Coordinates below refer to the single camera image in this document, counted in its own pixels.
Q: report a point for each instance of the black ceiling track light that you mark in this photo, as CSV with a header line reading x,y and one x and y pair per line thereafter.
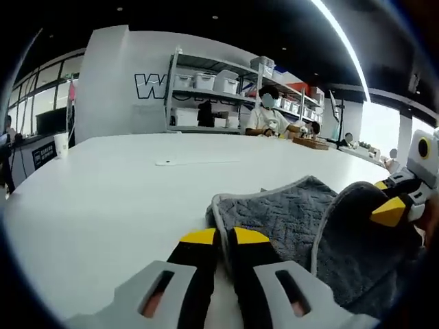
x,y
415,82

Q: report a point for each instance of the white flat card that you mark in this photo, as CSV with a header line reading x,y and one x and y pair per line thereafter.
x,y
165,162

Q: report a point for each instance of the white paper cup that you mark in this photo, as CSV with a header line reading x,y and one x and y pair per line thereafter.
x,y
61,146

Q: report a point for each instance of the black tripod stand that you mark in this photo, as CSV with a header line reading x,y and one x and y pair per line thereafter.
x,y
340,123

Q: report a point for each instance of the grey metal shelf rack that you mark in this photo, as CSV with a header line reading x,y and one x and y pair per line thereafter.
x,y
247,73

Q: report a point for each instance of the row of white storage bins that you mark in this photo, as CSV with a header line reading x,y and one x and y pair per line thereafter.
x,y
212,82

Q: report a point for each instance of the black cabinet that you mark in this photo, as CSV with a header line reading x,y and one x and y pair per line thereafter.
x,y
44,156

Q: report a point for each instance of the wooden tray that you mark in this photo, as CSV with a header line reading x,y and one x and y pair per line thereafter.
x,y
310,143

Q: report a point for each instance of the grey textured towel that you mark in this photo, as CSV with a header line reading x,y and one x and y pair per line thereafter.
x,y
291,212

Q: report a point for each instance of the black monitor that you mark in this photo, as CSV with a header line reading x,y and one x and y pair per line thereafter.
x,y
51,120

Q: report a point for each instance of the long ceiling light strip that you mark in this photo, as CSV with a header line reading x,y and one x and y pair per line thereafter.
x,y
346,41

